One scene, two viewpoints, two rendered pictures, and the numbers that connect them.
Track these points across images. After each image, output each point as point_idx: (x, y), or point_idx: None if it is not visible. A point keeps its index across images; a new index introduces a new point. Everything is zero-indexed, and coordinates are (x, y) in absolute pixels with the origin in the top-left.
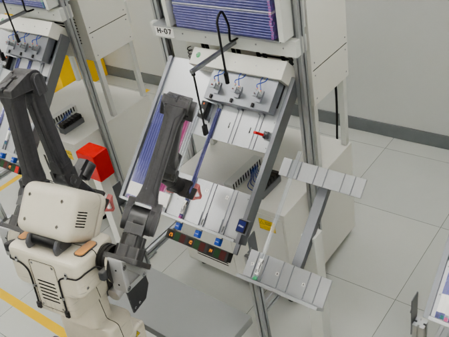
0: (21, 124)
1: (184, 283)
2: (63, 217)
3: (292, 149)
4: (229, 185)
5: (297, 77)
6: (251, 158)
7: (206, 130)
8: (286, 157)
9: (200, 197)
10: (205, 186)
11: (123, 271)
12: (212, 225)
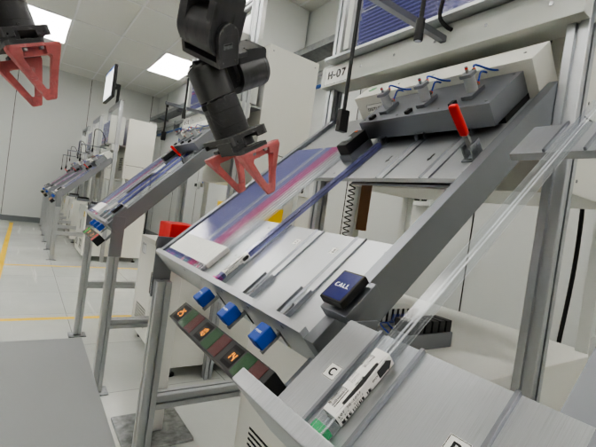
0: None
1: (102, 407)
2: None
3: (473, 328)
4: None
5: (566, 74)
6: (399, 303)
7: (344, 119)
8: (462, 331)
9: (268, 186)
10: (297, 237)
11: None
12: (270, 300)
